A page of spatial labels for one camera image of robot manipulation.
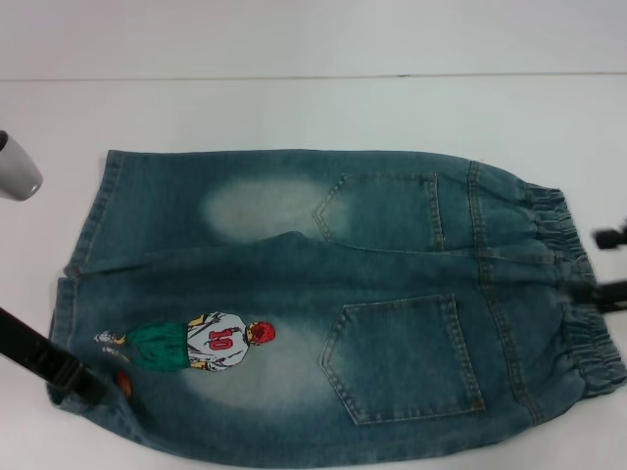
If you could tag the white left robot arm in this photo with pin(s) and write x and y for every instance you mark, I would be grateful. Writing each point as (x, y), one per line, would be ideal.
(17, 169)

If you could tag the blue denim shorts with print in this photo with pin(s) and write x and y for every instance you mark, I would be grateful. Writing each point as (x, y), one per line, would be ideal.
(303, 274)

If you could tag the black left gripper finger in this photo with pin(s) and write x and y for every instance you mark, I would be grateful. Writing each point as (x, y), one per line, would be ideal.
(83, 387)

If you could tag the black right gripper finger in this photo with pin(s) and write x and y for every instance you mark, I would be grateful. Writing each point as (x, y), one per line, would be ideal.
(612, 239)
(605, 297)

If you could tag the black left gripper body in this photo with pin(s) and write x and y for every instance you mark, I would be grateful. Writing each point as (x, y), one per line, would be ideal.
(29, 350)

